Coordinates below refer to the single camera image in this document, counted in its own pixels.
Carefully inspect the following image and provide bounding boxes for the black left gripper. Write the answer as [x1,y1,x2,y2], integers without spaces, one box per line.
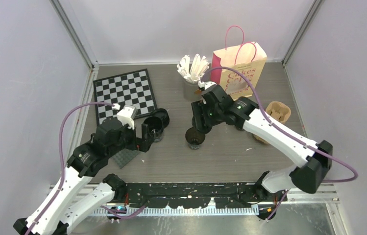
[107,119,154,157]

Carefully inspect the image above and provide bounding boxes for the pink cakes paper bag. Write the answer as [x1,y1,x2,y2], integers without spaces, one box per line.
[210,41,267,100]

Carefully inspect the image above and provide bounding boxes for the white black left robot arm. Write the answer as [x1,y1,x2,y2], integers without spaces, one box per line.
[13,117,155,235]

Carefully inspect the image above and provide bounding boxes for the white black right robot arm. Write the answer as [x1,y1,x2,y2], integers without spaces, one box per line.
[191,81,333,201]

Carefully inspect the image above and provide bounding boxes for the black cup stack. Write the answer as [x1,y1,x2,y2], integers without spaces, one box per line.
[144,116,164,142]

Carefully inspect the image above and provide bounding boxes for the black lid stack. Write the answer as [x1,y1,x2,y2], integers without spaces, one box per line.
[151,108,170,128]

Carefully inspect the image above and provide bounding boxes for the grey studded baseplate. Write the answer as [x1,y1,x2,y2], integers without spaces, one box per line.
[111,149,140,169]

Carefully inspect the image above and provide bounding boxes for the grey holder cup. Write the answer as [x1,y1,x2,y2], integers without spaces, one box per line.
[183,79,202,102]

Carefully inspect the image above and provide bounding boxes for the white wrapped stirrers bundle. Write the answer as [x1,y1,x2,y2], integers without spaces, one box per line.
[176,54,210,84]

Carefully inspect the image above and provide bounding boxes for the black white chessboard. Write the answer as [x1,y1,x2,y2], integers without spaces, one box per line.
[93,69,157,119]

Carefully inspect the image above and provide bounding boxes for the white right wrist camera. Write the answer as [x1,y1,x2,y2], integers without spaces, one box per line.
[195,81,217,105]

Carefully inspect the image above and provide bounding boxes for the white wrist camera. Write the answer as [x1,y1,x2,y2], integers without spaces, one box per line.
[112,103,138,130]
[195,81,217,105]

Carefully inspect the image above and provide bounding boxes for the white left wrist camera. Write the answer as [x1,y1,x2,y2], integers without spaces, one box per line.
[112,103,138,130]

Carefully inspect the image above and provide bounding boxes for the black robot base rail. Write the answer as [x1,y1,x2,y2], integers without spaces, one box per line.
[110,183,285,209]

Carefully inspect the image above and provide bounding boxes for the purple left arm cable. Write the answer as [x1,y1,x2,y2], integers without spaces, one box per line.
[24,102,148,235]

